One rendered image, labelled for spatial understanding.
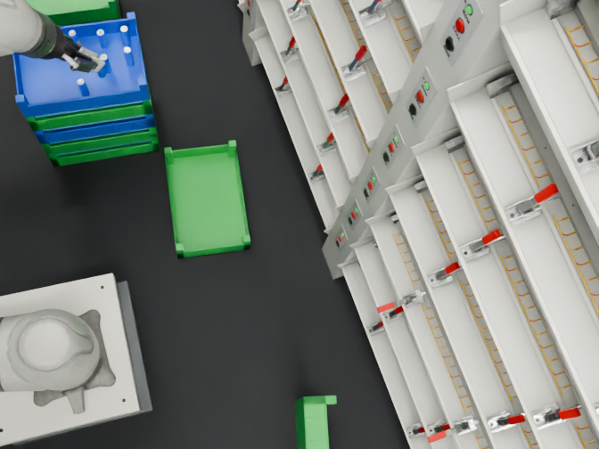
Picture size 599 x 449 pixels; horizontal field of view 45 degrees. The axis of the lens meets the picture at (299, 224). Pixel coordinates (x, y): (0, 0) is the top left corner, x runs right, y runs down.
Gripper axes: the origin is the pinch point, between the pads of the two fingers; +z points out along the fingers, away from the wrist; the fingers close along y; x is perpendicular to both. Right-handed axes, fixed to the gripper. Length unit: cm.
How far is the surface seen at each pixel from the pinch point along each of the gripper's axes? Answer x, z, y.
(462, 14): 51, -58, 64
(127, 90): -2.1, 17.3, 3.2
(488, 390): 17, -18, 107
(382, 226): 22, 5, 72
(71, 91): -11.5, 12.9, -5.0
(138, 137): -12.5, 35.9, 6.1
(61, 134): -23.3, 20.7, -3.4
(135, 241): -34, 38, 25
